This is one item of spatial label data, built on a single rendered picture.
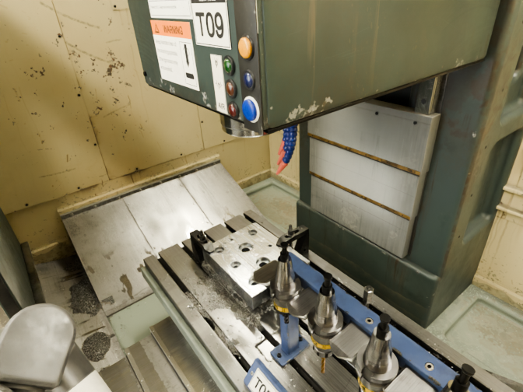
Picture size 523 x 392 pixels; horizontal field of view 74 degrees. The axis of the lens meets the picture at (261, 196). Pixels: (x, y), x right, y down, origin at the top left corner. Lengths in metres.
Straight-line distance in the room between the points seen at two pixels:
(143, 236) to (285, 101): 1.39
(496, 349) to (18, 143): 2.01
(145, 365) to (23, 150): 1.02
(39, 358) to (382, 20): 0.71
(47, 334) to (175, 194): 1.38
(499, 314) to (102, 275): 1.65
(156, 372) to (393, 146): 1.02
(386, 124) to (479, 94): 0.25
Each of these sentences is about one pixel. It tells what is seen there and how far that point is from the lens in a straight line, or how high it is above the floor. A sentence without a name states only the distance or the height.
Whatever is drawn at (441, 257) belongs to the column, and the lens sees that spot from 1.28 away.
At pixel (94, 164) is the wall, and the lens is 1.83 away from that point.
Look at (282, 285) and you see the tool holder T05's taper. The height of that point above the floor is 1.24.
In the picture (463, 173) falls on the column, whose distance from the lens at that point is 1.12.
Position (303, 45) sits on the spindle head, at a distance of 0.50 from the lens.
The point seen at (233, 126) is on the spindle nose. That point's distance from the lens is 0.82.
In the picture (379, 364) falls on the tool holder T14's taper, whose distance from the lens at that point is 0.60.
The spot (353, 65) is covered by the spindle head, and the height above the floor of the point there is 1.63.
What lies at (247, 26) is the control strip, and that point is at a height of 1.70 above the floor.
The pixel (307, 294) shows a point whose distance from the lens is 0.72.
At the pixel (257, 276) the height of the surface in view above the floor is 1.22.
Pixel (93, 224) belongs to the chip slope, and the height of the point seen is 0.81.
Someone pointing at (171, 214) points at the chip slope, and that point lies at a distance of 1.85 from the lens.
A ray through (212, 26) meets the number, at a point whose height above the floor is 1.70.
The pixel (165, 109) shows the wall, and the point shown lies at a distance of 1.88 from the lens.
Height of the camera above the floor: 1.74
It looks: 31 degrees down
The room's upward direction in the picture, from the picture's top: 4 degrees counter-clockwise
